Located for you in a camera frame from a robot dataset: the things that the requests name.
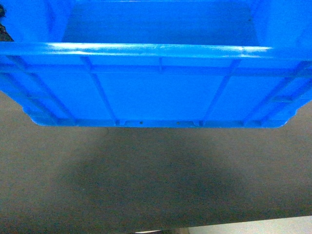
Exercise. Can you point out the blue plastic crate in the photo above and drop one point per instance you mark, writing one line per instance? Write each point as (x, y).
(158, 63)

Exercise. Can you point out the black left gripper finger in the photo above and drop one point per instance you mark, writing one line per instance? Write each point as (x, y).
(4, 35)

